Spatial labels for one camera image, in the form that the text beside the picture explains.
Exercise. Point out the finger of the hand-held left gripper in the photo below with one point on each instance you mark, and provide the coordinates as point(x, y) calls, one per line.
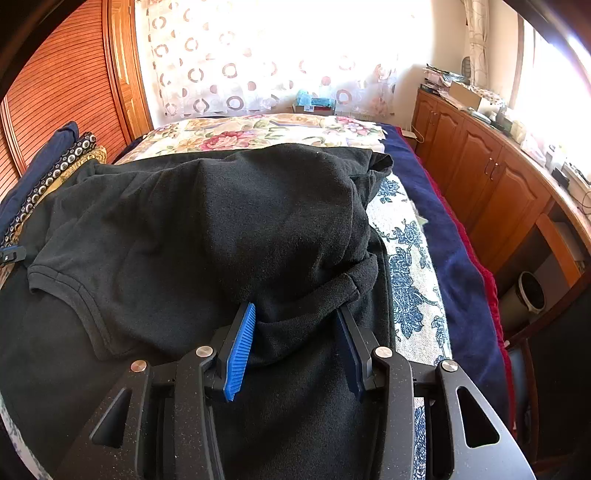
point(14, 254)

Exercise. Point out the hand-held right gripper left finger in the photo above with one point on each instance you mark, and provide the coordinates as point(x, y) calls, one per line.
point(240, 355)

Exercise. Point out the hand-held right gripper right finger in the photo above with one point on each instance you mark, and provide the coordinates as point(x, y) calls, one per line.
point(352, 364)

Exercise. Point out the black printed t-shirt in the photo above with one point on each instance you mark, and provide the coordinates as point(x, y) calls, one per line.
point(184, 230)

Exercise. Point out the blue floral white blanket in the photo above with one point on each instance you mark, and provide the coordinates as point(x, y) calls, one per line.
point(411, 286)

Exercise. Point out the folded tan garment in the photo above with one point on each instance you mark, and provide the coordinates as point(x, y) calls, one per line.
point(90, 159)

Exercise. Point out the navy blue blanket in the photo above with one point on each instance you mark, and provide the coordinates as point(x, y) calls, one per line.
point(452, 258)

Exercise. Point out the white waste bin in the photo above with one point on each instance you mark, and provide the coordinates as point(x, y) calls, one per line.
point(517, 304)

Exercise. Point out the slatted wooden wardrobe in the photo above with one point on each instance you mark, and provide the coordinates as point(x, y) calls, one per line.
point(69, 83)

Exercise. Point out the dark wooden chair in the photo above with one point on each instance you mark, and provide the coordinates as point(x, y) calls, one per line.
point(563, 369)

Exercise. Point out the pink floral quilt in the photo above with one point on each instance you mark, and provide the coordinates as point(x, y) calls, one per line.
point(258, 134)

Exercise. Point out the long wooden cabinet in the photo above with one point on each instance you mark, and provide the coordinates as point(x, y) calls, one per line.
point(489, 166)

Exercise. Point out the black charger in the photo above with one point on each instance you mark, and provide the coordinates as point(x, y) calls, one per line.
point(561, 175)

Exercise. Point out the sheer circle-patterned curtain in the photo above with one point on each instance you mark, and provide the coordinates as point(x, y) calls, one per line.
point(258, 64)

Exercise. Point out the cardboard box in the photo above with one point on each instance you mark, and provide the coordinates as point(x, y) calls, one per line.
point(464, 94)

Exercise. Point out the dark ornament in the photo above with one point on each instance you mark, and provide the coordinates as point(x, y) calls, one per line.
point(466, 67)

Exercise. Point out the window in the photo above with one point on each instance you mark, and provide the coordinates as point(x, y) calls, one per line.
point(554, 92)

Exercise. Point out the beige swirl-patterned curtain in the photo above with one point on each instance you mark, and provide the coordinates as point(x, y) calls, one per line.
point(478, 41)

